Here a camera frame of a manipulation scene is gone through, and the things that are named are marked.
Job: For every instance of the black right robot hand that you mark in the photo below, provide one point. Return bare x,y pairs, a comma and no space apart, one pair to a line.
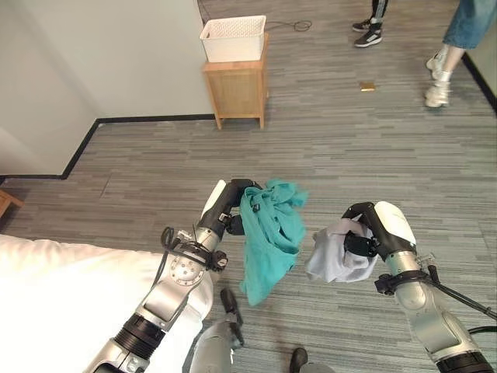
382,229

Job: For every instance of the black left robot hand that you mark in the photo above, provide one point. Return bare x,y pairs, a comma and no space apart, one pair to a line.
229,202

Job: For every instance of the white garment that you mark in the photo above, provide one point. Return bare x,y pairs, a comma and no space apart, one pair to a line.
338,256

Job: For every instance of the teal garment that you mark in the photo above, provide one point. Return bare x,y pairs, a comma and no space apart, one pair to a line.
270,241

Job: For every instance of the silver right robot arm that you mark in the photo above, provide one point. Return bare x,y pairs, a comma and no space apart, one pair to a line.
427,307

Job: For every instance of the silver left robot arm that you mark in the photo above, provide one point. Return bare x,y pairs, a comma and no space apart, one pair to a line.
163,295

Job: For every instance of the white laundry basket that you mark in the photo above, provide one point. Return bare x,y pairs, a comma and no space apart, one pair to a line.
233,38

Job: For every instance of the white bed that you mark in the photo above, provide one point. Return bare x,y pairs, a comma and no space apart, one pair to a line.
77,303

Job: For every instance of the wooden side cabinet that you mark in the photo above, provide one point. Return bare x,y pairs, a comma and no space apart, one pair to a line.
237,89

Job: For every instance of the silver left robot leg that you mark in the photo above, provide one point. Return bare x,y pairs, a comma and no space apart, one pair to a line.
219,338

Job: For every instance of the silver robot leg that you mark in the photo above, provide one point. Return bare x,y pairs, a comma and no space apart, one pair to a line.
219,338
306,361

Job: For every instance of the small gold square object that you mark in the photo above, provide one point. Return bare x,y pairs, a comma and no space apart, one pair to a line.
367,86

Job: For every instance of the silver right robot leg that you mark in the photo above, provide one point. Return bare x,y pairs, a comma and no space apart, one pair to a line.
306,361

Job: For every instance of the person in white shoes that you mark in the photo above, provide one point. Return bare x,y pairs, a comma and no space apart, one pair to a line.
452,42

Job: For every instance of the person in dark shoes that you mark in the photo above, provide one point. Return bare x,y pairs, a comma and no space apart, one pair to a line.
370,23

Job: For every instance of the wooden furniture corner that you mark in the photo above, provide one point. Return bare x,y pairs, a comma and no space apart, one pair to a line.
8,204

